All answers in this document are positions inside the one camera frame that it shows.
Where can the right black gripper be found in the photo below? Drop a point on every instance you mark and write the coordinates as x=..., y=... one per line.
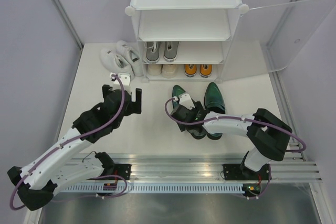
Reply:
x=199, y=106

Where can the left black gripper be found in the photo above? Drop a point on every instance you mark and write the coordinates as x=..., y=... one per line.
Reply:
x=135, y=107

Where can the green heeled shoe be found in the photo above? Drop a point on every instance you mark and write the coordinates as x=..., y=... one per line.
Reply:
x=176, y=92
x=213, y=99

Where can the white sneaker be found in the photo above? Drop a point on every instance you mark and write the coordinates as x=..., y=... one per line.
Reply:
x=131, y=55
x=115, y=63

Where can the beige lace sneaker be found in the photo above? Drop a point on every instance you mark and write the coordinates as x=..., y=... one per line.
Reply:
x=169, y=71
x=154, y=71

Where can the orange canvas sneaker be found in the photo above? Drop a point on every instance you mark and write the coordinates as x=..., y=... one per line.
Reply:
x=190, y=70
x=205, y=70

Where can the grey canvas sneaker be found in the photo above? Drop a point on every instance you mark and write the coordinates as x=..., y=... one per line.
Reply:
x=170, y=50
x=152, y=51

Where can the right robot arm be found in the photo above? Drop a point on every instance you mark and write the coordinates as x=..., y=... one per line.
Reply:
x=269, y=135

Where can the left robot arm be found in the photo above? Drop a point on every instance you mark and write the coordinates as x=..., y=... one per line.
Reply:
x=39, y=182

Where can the white plastic shoe cabinet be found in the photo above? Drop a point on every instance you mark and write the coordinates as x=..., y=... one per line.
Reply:
x=204, y=28

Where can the translucent cabinet door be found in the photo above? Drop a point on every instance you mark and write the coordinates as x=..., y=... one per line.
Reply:
x=267, y=39

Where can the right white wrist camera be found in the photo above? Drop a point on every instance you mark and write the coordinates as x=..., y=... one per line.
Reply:
x=184, y=100

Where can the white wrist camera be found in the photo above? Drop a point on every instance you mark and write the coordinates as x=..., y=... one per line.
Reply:
x=184, y=100
x=125, y=79

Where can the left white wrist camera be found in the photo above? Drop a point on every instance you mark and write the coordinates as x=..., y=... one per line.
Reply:
x=125, y=79

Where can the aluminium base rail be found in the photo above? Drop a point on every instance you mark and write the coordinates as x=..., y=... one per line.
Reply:
x=207, y=168

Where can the white slotted cable duct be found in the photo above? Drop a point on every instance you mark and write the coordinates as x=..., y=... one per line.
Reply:
x=178, y=188

